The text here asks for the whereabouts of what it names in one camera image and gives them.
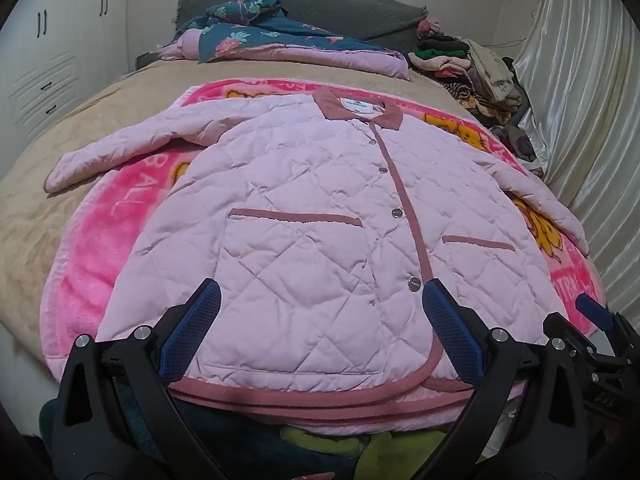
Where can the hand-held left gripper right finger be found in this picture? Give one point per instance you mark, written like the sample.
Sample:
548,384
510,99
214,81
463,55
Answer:
450,330

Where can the pink printed blanket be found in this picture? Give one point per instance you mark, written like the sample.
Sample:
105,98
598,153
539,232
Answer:
107,245

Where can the white wardrobe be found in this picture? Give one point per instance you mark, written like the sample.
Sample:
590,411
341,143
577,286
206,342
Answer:
55,60

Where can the white satin curtain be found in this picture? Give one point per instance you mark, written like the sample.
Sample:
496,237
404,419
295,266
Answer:
585,100

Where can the pile of folded clothes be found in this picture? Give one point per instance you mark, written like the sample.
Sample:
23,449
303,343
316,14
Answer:
475,67

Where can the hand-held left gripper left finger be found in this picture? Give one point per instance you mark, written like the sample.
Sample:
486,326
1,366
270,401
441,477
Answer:
192,325

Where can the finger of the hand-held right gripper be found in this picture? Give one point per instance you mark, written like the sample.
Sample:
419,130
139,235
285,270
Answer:
559,326
591,311

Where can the person's teal green clothing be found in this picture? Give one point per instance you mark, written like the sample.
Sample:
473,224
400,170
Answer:
320,452

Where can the grey headboard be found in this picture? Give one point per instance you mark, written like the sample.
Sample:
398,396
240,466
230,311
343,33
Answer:
380,20

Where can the pink quilted jacket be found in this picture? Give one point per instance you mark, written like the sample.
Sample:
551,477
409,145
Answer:
310,210

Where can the blue floral quilt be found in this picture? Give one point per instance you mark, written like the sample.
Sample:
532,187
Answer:
260,37

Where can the beige bedspread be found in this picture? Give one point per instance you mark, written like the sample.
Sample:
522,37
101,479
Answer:
40,220

